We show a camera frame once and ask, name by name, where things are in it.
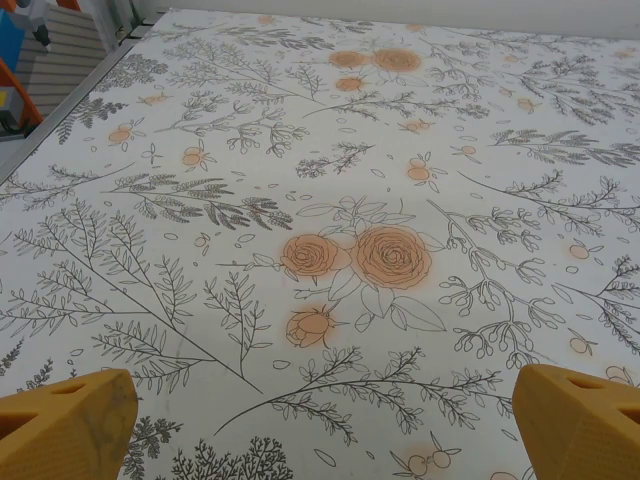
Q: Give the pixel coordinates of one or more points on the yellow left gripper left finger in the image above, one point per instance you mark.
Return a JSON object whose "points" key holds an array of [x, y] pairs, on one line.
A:
{"points": [[65, 430]]}

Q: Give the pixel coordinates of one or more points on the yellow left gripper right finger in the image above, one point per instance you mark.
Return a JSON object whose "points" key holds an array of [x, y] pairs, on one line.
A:
{"points": [[580, 430]]}

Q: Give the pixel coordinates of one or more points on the floral print tablecloth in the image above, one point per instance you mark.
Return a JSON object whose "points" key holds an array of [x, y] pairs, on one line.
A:
{"points": [[320, 150]]}

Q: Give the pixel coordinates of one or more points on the aluminium table side rail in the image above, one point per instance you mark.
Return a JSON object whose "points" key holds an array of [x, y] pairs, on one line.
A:
{"points": [[64, 116]]}

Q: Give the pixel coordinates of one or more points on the aluminium frame post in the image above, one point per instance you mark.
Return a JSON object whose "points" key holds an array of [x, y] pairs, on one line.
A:
{"points": [[120, 20]]}

